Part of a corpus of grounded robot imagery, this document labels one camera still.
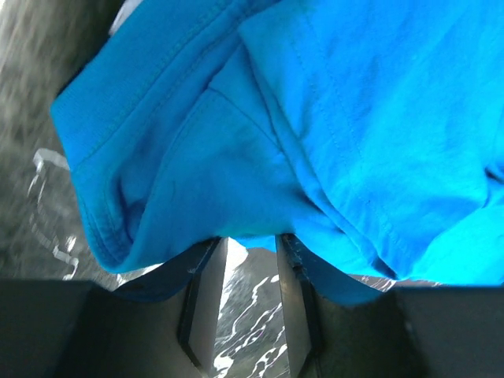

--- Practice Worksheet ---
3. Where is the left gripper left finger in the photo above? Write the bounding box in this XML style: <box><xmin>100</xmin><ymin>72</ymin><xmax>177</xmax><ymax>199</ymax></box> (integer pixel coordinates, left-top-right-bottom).
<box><xmin>1</xmin><ymin>239</ymin><xmax>228</xmax><ymax>377</ymax></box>

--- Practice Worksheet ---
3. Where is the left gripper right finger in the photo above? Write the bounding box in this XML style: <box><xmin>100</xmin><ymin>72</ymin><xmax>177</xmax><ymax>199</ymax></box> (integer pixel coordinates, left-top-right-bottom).
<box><xmin>276</xmin><ymin>235</ymin><xmax>503</xmax><ymax>377</ymax></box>

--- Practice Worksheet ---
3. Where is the blue t shirt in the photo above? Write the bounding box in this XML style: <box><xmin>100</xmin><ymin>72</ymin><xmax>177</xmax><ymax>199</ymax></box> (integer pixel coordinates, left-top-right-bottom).
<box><xmin>50</xmin><ymin>1</ymin><xmax>503</xmax><ymax>286</ymax></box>

